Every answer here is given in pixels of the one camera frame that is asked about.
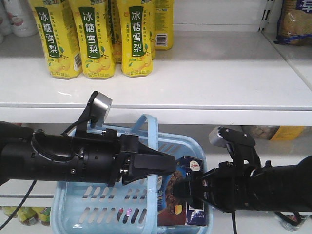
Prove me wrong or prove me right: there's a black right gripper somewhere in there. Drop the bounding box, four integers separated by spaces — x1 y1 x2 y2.
173 162 251 213

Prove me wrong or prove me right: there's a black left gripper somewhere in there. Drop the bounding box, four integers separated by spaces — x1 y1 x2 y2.
70 129 176 187

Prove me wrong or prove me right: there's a Chocofello cookie box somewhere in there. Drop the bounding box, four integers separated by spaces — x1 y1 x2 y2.
157 156 207 226

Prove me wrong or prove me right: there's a light blue plastic basket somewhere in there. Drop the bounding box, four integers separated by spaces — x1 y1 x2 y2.
50 114 213 234

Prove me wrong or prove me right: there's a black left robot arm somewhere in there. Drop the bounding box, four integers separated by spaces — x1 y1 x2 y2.
0 122 176 187

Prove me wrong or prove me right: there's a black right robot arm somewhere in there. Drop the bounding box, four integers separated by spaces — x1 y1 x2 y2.
173 156 312 213

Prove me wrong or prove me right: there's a clear nut box yellow label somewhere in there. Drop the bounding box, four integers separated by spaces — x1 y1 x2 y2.
241 125 312 141

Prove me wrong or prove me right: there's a white store shelving unit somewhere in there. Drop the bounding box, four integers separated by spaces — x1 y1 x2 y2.
0 0 312 216

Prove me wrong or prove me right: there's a yellow pear drink bottle middle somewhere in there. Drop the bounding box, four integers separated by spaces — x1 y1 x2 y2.
69 0 115 79

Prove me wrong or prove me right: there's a yellow pear drink bottle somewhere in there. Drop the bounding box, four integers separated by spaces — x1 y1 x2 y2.
154 0 174 50
69 0 115 79
29 0 82 79
117 0 153 78

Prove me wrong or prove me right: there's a yellow pear drink bottle right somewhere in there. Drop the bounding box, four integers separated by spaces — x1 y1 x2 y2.
117 0 153 78

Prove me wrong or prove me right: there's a yellow pear drink bottle rear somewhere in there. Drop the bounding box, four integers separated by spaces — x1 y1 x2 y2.
154 0 174 50

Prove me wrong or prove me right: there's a yellow pear drink bottle left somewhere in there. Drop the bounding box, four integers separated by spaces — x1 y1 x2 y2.
29 0 82 79

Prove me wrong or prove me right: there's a white yogurt bottle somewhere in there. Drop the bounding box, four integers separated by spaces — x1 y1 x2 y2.
3 0 38 37

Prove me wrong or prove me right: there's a cracker package blue label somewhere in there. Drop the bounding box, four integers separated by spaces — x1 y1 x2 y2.
276 0 312 46

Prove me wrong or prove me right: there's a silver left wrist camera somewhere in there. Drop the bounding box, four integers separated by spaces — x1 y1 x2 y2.
75 91 113 136

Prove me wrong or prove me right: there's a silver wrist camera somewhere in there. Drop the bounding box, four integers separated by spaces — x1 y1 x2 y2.
75 91 113 136
208 126 261 169

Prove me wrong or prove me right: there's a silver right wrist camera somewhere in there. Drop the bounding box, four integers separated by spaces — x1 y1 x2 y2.
208 126 261 169

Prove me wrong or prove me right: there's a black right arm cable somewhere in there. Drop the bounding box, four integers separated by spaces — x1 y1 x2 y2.
225 143 303 234

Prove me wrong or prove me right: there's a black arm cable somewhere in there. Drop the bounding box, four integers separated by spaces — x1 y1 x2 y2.
225 143 303 234
0 119 96 229

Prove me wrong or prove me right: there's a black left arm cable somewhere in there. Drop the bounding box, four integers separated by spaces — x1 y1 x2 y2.
0 119 96 229

